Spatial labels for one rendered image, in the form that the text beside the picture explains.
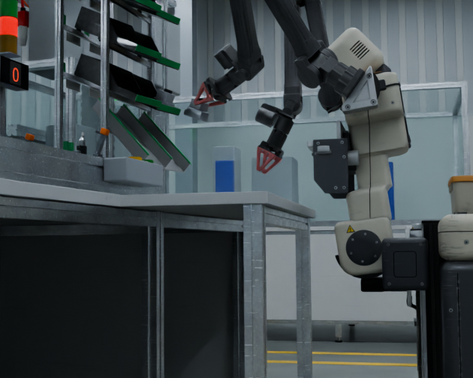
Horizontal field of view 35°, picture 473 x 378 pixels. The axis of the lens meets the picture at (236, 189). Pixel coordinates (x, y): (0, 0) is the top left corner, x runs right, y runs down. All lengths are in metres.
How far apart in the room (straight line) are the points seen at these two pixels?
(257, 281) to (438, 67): 9.17
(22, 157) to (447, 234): 1.10
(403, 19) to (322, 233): 5.53
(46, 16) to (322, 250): 3.15
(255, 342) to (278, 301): 4.26
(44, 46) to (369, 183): 1.91
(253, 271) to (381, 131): 0.70
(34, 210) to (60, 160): 0.24
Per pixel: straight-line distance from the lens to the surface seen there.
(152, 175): 2.06
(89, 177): 1.91
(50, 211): 1.65
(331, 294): 6.00
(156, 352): 2.09
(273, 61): 11.01
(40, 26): 3.72
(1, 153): 1.62
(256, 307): 1.79
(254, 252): 1.79
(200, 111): 2.50
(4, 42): 2.17
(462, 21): 10.98
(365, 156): 2.29
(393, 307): 5.98
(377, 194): 2.23
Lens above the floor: 0.72
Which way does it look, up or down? 5 degrees up
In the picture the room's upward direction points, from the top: 1 degrees counter-clockwise
